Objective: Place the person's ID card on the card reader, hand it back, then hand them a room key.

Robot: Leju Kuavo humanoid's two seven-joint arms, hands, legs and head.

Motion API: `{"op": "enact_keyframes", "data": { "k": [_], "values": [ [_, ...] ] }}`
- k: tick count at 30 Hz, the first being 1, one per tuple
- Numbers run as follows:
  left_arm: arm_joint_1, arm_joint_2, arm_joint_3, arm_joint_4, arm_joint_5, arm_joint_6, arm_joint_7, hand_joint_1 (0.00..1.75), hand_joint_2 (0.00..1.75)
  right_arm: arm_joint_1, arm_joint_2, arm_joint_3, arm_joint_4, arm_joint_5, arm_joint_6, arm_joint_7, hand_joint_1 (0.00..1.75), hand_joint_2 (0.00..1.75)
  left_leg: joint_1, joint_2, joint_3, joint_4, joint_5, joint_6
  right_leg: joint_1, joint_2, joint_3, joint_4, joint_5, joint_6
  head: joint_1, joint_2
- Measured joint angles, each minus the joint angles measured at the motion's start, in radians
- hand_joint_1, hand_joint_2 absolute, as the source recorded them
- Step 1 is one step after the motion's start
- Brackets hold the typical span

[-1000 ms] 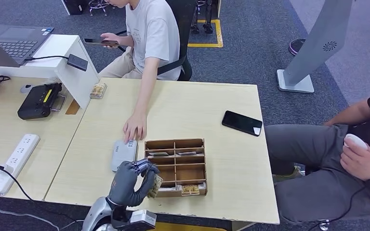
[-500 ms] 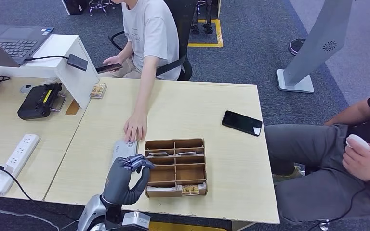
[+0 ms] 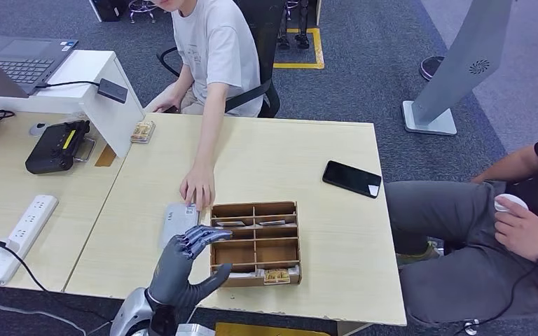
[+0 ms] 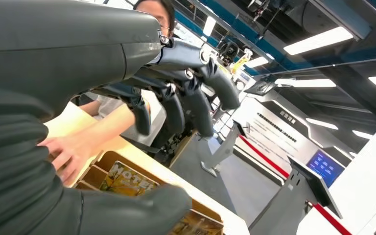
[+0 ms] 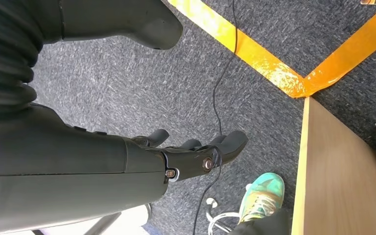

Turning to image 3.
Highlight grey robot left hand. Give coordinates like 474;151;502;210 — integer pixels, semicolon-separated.
146;225;234;309

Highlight person's right hand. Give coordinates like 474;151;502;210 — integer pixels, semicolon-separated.
144;90;179;115

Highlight person's left hand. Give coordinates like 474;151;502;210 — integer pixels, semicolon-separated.
494;207;538;263
179;164;216;213

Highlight white handheld clicker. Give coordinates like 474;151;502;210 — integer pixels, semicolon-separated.
494;193;529;214

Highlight white grey card reader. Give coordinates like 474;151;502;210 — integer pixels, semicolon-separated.
158;202;201;251

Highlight wooden card organizer box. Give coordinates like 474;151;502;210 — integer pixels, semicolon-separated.
209;200;303;288

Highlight person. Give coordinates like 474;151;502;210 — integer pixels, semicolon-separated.
385;120;538;326
144;0;264;213

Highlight black adapter hub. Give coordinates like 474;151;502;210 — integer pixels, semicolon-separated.
97;78;130;104

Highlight white desk riser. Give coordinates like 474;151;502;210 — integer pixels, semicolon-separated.
0;49;146;159

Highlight chrome stool base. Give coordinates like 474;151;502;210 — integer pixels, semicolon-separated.
127;0;158;23

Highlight black cabinet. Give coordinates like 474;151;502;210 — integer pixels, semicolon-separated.
88;0;128;22

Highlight black handheld controller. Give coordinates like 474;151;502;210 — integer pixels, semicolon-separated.
25;120;92;175

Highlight black office chair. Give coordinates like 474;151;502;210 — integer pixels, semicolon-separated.
156;0;289;119

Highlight grey laptop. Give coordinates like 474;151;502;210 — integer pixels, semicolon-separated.
0;34;80;99

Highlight black humanoid robot legs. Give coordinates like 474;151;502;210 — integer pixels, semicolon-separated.
278;0;312;51

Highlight black smartphone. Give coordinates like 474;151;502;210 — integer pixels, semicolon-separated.
322;160;383;200

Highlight white power strip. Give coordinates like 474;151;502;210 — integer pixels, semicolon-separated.
0;195;60;285

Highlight grey kiosk stand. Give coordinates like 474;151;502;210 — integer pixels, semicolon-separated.
401;0;514;137

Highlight round black floor base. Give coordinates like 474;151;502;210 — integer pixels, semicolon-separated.
418;56;446;83

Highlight black clicker cable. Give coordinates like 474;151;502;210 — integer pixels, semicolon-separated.
473;265;538;328

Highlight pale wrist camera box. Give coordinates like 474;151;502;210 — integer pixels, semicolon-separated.
175;323;216;336

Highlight metal controller handle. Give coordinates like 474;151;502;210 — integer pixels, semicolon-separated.
73;136;97;163

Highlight black hub cable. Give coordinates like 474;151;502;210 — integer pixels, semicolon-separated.
36;80;101;90

